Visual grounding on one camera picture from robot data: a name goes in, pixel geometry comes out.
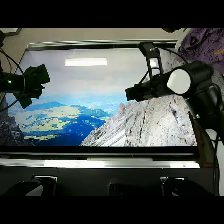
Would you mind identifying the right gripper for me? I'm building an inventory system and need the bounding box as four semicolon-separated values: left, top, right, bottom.
124;74;170;103

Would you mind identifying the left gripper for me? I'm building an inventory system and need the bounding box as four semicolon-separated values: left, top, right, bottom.
13;63;52;110

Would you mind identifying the purple garment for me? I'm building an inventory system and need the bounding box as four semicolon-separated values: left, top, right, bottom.
177;28;224;73

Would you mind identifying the black cable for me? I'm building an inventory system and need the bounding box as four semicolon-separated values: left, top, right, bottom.
155;46;192;65
0;47;25;78

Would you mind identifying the silver frame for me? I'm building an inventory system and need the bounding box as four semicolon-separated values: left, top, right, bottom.
0;151;202;197

